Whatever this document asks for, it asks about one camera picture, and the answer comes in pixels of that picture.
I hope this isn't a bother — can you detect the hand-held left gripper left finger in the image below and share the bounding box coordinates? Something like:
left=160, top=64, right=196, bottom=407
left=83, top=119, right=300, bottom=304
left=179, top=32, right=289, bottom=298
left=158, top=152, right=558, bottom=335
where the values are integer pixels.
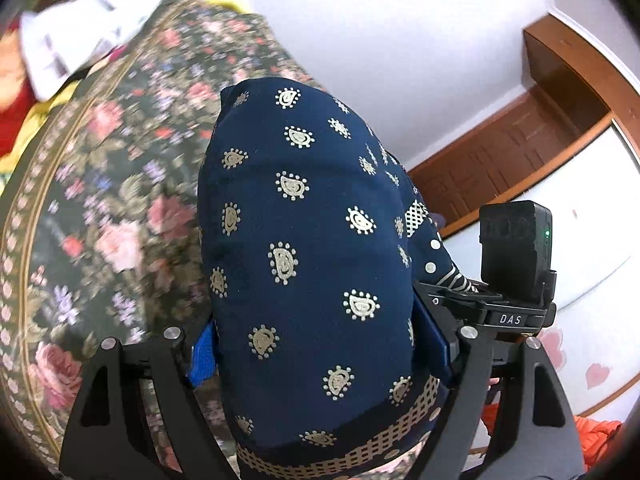
left=57, top=320, right=236, bottom=480

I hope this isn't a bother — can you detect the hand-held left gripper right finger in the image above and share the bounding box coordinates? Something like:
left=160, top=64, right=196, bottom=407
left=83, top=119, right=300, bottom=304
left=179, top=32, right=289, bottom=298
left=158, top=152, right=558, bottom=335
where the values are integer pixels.
left=411, top=282, right=586, bottom=480

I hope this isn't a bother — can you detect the navy patterned garment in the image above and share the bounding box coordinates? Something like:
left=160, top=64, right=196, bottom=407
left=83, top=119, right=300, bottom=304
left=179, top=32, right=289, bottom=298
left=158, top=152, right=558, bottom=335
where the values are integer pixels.
left=196, top=76, right=478, bottom=480

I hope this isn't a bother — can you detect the white wardrobe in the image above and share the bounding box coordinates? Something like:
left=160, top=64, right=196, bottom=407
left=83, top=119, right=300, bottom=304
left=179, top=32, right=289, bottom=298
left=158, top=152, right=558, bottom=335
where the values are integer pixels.
left=442, top=120, right=640, bottom=421

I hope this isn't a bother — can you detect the wooden door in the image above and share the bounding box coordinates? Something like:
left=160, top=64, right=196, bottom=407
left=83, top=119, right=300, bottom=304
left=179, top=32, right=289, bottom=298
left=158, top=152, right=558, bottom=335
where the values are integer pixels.
left=407, top=12, right=640, bottom=236

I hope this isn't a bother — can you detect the pink heart sticker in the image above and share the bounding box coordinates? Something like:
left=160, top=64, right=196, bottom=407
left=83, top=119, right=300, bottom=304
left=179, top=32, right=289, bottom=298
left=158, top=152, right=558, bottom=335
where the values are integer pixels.
left=540, top=327, right=566, bottom=373
left=585, top=360, right=612, bottom=391

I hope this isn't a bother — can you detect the orange cloth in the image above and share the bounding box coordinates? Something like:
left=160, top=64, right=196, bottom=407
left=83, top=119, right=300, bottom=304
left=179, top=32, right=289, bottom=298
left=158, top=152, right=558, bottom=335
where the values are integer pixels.
left=575, top=415, right=623, bottom=467

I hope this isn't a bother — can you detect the floral blanket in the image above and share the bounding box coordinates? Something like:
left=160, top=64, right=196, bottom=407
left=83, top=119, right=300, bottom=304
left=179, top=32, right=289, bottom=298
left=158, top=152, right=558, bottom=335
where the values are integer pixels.
left=0, top=0, right=331, bottom=480

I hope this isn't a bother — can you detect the red cloth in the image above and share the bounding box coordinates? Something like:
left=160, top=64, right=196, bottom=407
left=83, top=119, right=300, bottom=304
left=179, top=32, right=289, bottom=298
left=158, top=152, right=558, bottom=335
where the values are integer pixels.
left=0, top=15, right=46, bottom=161

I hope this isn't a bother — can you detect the white cloth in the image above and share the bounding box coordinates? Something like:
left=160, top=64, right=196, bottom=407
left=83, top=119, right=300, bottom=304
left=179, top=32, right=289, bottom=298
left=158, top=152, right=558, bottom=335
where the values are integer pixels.
left=20, top=0, right=166, bottom=101

